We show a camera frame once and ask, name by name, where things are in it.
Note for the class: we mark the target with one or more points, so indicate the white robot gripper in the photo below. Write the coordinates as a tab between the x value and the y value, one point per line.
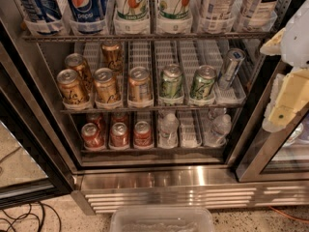
296	45

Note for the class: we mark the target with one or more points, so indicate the red can rear left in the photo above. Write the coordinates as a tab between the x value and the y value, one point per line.
98	119

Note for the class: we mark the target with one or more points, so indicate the gold lacroix can front left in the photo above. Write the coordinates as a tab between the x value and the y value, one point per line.
72	87

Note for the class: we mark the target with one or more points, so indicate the green lacroix can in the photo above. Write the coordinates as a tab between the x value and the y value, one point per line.
171	81
202	82

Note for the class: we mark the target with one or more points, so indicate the red can front left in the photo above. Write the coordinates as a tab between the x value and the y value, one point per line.
92	136

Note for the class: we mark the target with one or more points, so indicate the white 7up can left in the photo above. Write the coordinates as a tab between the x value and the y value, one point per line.
132	10

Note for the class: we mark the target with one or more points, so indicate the glass fridge door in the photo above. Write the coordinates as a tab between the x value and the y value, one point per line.
36	176
259	155

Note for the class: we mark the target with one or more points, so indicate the slim silver can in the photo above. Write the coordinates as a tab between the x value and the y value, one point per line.
230	67

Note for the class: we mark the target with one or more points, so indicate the white labelled can right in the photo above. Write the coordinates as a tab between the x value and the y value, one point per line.
257	9

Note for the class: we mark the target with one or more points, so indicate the clear water bottle left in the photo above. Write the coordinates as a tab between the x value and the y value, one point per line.
168	128

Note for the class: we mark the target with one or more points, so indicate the right glass fridge door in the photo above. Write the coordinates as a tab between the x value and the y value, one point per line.
259	155

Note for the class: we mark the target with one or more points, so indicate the red can front middle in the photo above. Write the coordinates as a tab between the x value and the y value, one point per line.
119	134

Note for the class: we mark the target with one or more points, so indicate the white 7up can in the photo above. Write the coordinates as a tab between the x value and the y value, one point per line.
132	10
174	9

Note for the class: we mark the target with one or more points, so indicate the clear water bottle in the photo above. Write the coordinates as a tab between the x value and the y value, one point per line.
168	128
219	128

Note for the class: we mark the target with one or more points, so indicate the gold lacroix can rear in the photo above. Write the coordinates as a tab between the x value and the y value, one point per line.
113	56

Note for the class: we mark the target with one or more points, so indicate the white labelled can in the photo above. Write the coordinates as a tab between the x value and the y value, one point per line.
215	9
257	9

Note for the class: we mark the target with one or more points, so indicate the gold lacroix can lane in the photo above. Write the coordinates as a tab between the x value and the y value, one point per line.
140	87
106	85

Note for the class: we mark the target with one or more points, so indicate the white 7up can right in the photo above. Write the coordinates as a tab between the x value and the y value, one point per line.
174	9

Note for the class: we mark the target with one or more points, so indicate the gold lacroix can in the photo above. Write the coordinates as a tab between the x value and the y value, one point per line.
113	56
72	87
78	63

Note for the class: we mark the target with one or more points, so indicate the red can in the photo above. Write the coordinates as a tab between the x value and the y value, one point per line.
142	134
92	136
120	117
98	119
119	134

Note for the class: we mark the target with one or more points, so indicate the clear water bottle right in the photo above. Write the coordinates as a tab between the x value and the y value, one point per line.
219	128

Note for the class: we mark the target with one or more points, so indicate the green lacroix can right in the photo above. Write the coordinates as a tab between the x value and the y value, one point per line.
202	82

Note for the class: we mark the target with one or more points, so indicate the red can rear middle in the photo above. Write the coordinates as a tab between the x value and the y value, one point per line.
120	117

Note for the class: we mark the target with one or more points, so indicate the left glass fridge door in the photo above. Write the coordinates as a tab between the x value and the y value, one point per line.
36	176

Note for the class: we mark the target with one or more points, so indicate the middle wire shelf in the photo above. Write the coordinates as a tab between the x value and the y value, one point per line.
150	108

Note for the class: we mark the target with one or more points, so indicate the clear plastic bin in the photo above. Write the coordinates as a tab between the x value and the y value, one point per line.
161	219

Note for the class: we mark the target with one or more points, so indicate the top wire shelf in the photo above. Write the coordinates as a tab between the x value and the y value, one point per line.
150	37

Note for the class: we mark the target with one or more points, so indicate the green lacroix can left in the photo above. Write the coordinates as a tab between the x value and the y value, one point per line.
171	81

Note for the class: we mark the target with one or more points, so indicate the wire shelf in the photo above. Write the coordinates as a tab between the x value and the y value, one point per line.
150	108
150	37

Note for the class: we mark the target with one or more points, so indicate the white labelled can left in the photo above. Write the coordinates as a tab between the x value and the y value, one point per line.
215	9

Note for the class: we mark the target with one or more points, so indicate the stainless steel fridge grille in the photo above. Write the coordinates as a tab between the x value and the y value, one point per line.
106	191

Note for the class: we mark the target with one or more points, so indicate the red can front right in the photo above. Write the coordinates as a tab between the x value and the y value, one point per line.
142	134

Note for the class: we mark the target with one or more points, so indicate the gold lacroix can back left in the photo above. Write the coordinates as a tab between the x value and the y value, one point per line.
78	63

